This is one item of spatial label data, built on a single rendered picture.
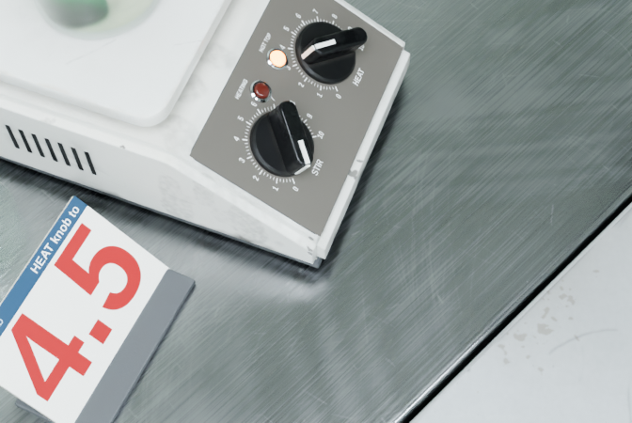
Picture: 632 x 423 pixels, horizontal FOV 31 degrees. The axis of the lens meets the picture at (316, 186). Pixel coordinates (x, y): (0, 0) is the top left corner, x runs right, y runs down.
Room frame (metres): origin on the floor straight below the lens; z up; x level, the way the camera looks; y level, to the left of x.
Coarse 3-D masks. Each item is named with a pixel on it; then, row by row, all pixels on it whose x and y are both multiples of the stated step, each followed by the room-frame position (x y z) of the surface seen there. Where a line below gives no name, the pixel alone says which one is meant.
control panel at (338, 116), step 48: (288, 0) 0.36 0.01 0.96; (288, 48) 0.33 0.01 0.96; (384, 48) 0.35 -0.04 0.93; (240, 96) 0.30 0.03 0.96; (288, 96) 0.31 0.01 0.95; (336, 96) 0.32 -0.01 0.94; (240, 144) 0.28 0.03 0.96; (336, 144) 0.29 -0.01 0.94; (288, 192) 0.26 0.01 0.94; (336, 192) 0.27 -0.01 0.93
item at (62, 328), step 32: (96, 224) 0.26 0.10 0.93; (64, 256) 0.24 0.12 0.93; (96, 256) 0.24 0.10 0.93; (128, 256) 0.25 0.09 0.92; (64, 288) 0.23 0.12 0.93; (96, 288) 0.23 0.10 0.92; (128, 288) 0.23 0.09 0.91; (32, 320) 0.21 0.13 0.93; (64, 320) 0.21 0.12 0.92; (96, 320) 0.21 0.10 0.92; (0, 352) 0.19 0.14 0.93; (32, 352) 0.20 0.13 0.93; (64, 352) 0.20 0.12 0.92; (96, 352) 0.20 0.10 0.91; (32, 384) 0.18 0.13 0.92; (64, 384) 0.18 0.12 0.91
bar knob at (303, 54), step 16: (304, 32) 0.34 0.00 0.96; (320, 32) 0.34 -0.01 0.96; (336, 32) 0.35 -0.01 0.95; (352, 32) 0.34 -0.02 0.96; (304, 48) 0.33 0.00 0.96; (320, 48) 0.33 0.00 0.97; (336, 48) 0.33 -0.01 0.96; (352, 48) 0.33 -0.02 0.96; (304, 64) 0.33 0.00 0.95; (320, 64) 0.33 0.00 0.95; (336, 64) 0.33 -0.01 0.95; (352, 64) 0.33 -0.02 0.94; (320, 80) 0.32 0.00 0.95; (336, 80) 0.32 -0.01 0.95
